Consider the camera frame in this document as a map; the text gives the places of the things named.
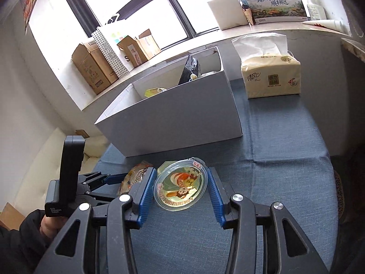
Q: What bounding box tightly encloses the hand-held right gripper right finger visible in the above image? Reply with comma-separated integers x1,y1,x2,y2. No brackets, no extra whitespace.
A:
207,166,330,274

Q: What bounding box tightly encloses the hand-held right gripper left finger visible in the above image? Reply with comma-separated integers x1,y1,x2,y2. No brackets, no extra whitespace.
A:
34,168,158,274

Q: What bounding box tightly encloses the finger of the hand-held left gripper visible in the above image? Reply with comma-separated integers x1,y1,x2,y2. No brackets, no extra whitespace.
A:
83,190,122,206
78,172,129,192

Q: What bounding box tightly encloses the orange and white snack packet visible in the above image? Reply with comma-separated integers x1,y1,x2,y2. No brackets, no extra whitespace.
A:
118,161,154,196

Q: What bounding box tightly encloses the round jelly cup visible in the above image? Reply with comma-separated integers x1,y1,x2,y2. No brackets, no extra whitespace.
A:
153,157,210,211

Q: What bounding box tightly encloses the white cardboard box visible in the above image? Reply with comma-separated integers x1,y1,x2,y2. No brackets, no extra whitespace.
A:
95,46,243,157

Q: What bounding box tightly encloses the yellow snack packet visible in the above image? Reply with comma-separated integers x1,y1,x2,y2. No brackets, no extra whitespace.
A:
144,87,167,98

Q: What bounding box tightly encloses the black snack packet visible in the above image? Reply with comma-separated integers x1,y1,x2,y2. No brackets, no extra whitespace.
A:
178,54,201,85

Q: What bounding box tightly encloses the person's left hand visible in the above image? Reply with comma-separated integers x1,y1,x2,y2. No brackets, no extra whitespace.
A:
40,216,68,240

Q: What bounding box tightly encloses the cream sofa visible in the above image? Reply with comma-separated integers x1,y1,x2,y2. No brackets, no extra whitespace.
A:
11,127,110,214

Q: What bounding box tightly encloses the blue tablecloth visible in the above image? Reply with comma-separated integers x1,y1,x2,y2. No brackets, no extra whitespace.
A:
94,78,338,274

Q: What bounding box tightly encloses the large brown cardboard box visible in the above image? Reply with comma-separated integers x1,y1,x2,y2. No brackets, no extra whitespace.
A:
71,40,119,95

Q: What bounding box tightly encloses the beige woven stool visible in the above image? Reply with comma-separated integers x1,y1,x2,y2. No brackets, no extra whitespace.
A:
334,170,344,220

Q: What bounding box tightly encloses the polka dot paper bag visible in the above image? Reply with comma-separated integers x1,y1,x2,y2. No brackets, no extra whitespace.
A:
91,14,134,78

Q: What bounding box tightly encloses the tissue pack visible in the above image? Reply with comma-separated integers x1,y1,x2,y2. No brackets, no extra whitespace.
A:
232,33,302,100

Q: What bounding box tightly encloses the small open cardboard box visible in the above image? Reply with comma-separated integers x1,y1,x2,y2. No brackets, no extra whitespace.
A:
117,29,162,66

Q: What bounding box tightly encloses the white window sill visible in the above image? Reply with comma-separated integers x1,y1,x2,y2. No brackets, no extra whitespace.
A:
68,20,351,112

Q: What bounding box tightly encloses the white foam box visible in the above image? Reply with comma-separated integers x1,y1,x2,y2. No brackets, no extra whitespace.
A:
207,0,249,31

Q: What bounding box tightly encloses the long printed box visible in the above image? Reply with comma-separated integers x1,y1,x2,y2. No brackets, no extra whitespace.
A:
246,0,308,25

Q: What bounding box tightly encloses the white tube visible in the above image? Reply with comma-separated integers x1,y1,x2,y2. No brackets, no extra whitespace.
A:
302,19,350,33

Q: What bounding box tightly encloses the white container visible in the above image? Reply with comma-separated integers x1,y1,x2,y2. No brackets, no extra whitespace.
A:
306,4,327,21

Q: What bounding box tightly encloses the black window frame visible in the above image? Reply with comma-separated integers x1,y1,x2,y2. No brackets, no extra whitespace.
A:
57,0,286,52

